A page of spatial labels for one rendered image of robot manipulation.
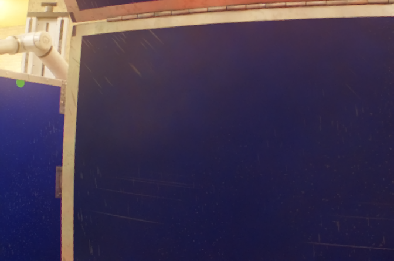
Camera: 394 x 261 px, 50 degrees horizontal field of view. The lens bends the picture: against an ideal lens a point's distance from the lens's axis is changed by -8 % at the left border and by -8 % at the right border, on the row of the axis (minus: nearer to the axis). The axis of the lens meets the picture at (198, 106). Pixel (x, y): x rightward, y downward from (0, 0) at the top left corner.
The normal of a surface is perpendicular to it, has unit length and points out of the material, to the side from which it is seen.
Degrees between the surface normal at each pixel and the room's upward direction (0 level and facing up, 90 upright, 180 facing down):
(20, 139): 90
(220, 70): 90
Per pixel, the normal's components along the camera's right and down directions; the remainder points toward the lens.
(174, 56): -0.36, -0.11
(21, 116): 0.80, -0.04
